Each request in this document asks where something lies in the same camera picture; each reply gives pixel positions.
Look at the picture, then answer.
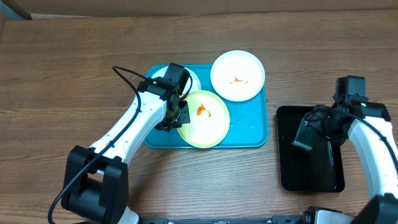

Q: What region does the white plate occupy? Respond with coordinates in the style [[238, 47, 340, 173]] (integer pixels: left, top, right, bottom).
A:
[[210, 50, 266, 102], [146, 65, 201, 97]]

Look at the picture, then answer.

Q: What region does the green sponge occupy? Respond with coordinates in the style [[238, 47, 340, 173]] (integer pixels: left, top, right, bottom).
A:
[[292, 119, 320, 151]]

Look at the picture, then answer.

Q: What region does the yellow-green plate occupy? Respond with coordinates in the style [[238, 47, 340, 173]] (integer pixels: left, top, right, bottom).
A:
[[177, 90, 230, 149]]

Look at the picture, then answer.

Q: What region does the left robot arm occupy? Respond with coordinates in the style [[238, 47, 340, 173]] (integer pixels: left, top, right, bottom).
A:
[[53, 63, 196, 223]]

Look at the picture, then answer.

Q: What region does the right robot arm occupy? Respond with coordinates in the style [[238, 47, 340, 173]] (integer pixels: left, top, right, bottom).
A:
[[293, 76, 397, 224]]

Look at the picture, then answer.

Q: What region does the black plastic tray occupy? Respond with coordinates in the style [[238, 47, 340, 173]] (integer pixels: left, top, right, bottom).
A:
[[275, 106, 345, 193]]

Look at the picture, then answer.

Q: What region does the teal plastic tray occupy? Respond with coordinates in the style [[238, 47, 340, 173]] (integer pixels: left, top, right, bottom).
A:
[[143, 63, 269, 149]]

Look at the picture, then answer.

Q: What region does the dark chair leg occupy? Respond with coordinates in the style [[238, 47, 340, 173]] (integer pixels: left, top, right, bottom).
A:
[[1, 0, 32, 20]]

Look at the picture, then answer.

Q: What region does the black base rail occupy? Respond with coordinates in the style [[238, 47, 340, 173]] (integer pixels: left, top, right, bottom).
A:
[[139, 215, 301, 224]]

